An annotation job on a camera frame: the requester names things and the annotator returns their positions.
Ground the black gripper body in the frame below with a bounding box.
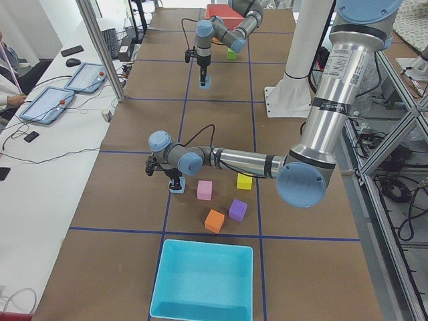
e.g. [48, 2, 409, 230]
[164, 168, 182, 184]
[197, 55, 211, 68]

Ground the light blue block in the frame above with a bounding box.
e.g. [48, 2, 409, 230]
[169, 177, 186, 194]
[199, 74, 211, 90]

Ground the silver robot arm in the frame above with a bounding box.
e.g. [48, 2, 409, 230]
[189, 1, 263, 89]
[145, 1, 400, 208]

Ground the green block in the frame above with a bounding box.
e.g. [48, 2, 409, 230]
[227, 48, 237, 61]

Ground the pink block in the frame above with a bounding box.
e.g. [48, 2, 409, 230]
[197, 180, 213, 201]

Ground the pink plastic tray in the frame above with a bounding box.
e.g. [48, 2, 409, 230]
[205, 4, 244, 29]

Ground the orange block left side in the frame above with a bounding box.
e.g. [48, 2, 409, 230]
[204, 209, 225, 233]

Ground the purple block left side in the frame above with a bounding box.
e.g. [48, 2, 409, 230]
[228, 199, 247, 222]

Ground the yellow block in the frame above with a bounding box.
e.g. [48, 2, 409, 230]
[236, 173, 253, 191]

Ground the black keyboard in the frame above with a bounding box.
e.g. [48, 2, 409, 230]
[101, 28, 119, 60]

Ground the blue plastic tray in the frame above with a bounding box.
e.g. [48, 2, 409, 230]
[150, 239, 253, 320]

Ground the upper teach pendant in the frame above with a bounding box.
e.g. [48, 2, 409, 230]
[64, 63, 107, 94]

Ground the teach pendant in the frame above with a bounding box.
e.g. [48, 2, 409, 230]
[64, 63, 107, 94]
[19, 86, 75, 125]

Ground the black smartphone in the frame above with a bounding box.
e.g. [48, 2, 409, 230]
[60, 45, 84, 57]

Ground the black computer mouse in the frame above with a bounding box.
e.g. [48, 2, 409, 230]
[66, 58, 82, 68]

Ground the lower teach pendant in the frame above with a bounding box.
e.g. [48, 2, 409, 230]
[19, 86, 75, 125]

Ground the person at desk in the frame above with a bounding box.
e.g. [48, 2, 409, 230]
[0, 31, 29, 114]

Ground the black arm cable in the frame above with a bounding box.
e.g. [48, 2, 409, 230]
[182, 124, 261, 178]

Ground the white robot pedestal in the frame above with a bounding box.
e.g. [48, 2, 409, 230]
[264, 0, 335, 118]

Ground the aluminium frame post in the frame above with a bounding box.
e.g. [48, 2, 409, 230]
[76, 0, 125, 102]

